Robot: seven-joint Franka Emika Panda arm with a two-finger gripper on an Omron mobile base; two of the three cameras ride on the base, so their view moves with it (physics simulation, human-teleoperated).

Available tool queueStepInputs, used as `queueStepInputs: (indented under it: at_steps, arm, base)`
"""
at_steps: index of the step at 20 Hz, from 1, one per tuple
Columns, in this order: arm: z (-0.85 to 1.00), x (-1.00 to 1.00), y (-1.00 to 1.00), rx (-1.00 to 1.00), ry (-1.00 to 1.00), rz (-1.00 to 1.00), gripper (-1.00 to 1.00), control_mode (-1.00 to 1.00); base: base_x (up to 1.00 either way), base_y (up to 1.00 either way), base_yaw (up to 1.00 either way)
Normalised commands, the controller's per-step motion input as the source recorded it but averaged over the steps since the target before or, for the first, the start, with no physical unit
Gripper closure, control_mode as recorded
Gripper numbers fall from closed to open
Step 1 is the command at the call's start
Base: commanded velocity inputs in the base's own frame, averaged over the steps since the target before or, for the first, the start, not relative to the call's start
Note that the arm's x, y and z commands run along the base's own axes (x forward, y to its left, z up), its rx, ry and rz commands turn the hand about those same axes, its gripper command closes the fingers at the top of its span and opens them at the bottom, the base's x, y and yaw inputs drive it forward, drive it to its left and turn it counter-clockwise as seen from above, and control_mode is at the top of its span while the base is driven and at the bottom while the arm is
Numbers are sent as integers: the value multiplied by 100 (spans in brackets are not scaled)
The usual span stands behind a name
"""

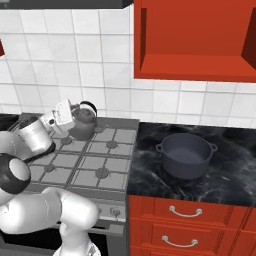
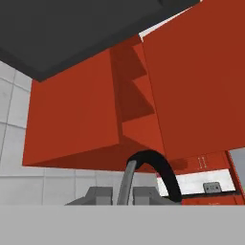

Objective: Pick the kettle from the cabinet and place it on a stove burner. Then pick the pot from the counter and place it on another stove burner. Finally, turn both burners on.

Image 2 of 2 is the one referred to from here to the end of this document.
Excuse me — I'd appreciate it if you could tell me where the red wall cabinet with shelves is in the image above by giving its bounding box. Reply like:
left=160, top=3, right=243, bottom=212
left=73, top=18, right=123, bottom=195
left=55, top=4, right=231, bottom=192
left=21, top=33, right=167, bottom=174

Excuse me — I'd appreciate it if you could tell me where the red base cabinet run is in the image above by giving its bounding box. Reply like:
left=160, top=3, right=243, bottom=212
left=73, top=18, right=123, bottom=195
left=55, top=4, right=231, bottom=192
left=181, top=192, right=245, bottom=206

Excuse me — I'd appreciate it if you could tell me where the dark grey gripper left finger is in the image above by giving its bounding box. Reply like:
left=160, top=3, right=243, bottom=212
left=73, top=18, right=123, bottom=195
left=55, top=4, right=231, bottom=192
left=65, top=187, right=114, bottom=206

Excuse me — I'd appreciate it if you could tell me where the grey wall outlet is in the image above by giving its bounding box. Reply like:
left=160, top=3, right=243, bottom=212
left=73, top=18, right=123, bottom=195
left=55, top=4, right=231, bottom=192
left=202, top=181, right=223, bottom=194

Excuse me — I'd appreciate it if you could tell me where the dark grey range hood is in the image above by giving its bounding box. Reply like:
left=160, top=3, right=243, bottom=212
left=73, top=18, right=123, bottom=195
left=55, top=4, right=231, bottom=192
left=0, top=0, right=203, bottom=83

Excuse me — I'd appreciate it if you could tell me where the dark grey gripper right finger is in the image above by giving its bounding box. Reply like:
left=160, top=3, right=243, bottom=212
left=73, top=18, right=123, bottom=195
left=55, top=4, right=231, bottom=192
left=132, top=187, right=175, bottom=206

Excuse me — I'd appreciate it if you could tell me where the red cabinet door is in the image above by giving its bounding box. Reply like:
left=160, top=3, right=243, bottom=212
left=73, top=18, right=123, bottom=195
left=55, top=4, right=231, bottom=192
left=141, top=0, right=245, bottom=163

